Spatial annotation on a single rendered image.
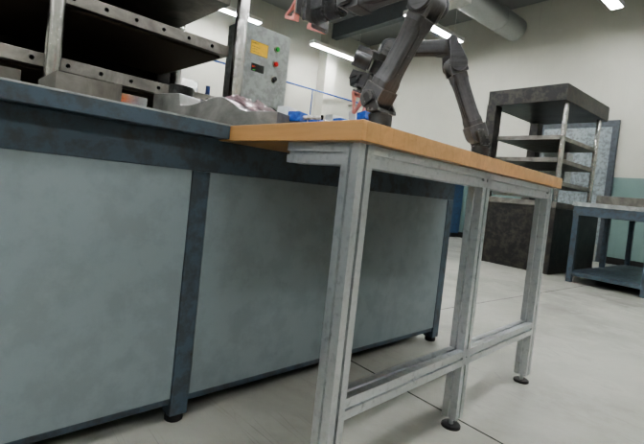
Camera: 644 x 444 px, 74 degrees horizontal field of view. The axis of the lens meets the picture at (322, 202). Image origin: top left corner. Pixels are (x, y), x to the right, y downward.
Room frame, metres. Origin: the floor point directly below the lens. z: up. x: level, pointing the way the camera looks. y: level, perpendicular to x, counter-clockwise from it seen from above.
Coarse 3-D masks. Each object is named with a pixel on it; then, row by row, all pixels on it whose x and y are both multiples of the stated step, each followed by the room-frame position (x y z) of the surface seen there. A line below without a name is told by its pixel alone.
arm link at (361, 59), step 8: (360, 48) 1.54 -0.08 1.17; (368, 48) 1.54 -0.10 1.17; (384, 48) 1.51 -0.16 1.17; (360, 56) 1.52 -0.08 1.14; (368, 56) 1.53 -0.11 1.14; (376, 56) 1.56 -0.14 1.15; (384, 56) 1.53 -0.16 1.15; (352, 64) 1.55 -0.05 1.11; (360, 64) 1.54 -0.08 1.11; (368, 64) 1.53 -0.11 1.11
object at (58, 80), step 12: (60, 72) 1.02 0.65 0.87; (48, 84) 1.06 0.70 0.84; (60, 84) 1.02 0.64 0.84; (72, 84) 1.04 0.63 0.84; (84, 84) 1.06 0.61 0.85; (96, 84) 1.08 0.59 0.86; (108, 84) 1.10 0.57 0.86; (96, 96) 1.08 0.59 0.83; (108, 96) 1.10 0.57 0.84; (120, 96) 1.12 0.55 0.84
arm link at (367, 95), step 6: (366, 90) 1.14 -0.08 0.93; (372, 90) 1.14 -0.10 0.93; (366, 96) 1.13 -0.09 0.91; (372, 96) 1.12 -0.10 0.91; (366, 102) 1.13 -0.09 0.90; (372, 102) 1.13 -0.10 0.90; (366, 108) 1.14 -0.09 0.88; (372, 108) 1.13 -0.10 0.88; (378, 108) 1.12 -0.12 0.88; (390, 108) 1.18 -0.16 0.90; (390, 114) 1.16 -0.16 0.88
